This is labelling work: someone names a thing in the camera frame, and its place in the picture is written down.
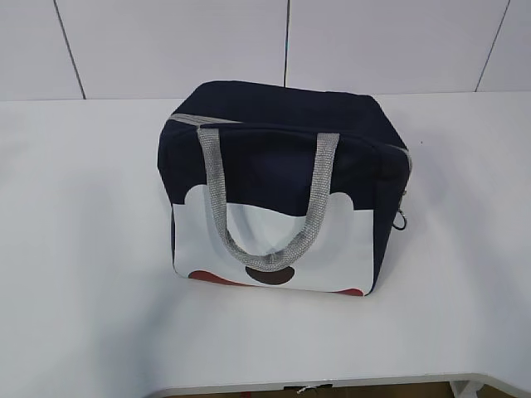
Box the navy blue lunch bag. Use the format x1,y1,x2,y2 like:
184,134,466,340
158,81,412,296

